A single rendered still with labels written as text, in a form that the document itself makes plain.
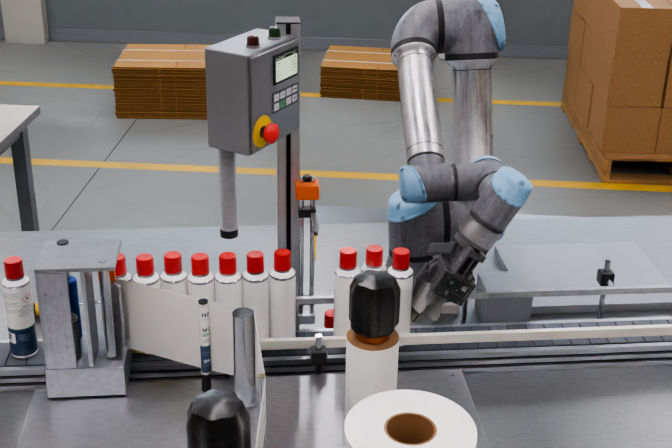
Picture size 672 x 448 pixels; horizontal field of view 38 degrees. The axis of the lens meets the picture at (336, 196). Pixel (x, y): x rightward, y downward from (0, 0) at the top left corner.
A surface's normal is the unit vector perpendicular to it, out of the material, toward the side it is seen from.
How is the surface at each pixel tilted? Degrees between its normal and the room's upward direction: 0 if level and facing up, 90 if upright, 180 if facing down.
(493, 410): 0
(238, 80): 90
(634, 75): 90
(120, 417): 0
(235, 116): 90
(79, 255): 0
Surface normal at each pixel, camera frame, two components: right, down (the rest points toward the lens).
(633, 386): 0.02, -0.91
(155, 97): 0.01, 0.40
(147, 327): -0.40, 0.36
